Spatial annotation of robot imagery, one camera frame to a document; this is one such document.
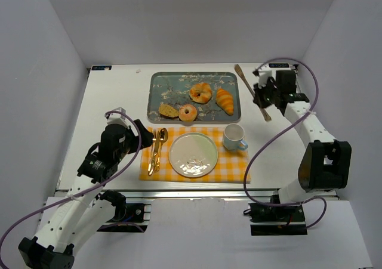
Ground metal serving tongs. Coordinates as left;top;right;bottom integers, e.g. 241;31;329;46
234;64;272;122

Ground brown bread slice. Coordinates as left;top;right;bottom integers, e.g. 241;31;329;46
158;104;179;119

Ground sugared ring donut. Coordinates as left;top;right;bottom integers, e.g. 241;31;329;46
179;104;198;122

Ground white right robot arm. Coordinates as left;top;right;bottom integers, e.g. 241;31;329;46
254;70;352;203

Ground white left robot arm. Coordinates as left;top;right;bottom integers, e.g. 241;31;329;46
19;118;153;268

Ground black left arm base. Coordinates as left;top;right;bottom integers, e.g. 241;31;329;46
95;190;150;233

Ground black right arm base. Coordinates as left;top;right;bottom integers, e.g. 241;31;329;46
243;203;307;236

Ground twisted knot bread roll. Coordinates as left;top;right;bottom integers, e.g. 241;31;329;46
189;82;212;104

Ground gold fork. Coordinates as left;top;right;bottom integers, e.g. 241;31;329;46
147;128;158;175

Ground gold knife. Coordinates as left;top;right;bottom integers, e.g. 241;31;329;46
149;128;164;175

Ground gold spoon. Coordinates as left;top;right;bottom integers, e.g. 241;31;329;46
154;128;168;172

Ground blue right corner label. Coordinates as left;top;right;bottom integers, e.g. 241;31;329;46
268;63;289;69

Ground blue corner label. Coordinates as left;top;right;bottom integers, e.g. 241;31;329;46
268;63;289;69
91;66;112;71

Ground white ceramic plate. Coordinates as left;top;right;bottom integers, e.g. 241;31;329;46
168;132;218;178

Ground blue floral serving tray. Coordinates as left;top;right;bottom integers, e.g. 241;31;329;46
147;72;241;124

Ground striped orange croissant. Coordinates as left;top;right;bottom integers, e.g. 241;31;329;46
215;88;234;116

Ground light blue mug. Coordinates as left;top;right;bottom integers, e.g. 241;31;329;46
223;123;248;151

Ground blue left corner label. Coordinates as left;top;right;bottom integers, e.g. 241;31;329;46
91;66;112;71

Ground yellow checkered cloth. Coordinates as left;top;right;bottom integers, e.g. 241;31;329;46
139;127;248;183

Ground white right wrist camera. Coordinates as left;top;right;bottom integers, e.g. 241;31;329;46
252;66;276;88

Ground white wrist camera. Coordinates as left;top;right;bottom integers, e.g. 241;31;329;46
252;66;276;88
105;107;131;129

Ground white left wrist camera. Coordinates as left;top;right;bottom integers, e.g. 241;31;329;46
105;107;131;129

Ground aluminium table edge rail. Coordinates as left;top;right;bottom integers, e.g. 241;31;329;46
56;188;338;200

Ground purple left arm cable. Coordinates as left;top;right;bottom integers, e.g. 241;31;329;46
0;110;141;249

